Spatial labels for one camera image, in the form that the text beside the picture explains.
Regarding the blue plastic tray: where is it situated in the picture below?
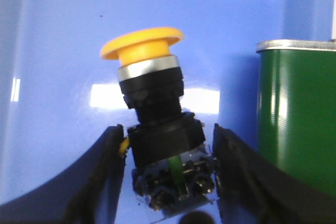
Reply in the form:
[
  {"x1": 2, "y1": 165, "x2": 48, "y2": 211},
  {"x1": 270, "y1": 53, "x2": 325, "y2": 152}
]
[{"x1": 1, "y1": 0, "x2": 333, "y2": 223}]

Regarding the yellow mushroom push button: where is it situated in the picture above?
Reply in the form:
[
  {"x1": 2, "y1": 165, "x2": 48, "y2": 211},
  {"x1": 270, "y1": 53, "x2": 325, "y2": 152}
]
[{"x1": 100, "y1": 27, "x2": 218, "y2": 221}]

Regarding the aluminium conveyor frame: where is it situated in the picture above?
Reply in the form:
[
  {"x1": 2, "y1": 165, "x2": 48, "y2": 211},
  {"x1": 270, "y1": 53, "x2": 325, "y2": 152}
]
[{"x1": 256, "y1": 39, "x2": 335, "y2": 52}]

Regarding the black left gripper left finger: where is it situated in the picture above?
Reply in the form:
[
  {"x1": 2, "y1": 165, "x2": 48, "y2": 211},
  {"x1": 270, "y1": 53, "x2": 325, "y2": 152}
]
[{"x1": 1, "y1": 125, "x2": 125, "y2": 223}]

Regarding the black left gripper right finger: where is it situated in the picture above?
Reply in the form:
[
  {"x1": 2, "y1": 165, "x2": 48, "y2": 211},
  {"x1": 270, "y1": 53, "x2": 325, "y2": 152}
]
[{"x1": 213, "y1": 124, "x2": 335, "y2": 223}]

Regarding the green conveyor belt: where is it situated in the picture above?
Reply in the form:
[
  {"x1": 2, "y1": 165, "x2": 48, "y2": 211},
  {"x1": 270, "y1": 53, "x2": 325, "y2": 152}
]
[{"x1": 258, "y1": 49, "x2": 335, "y2": 196}]

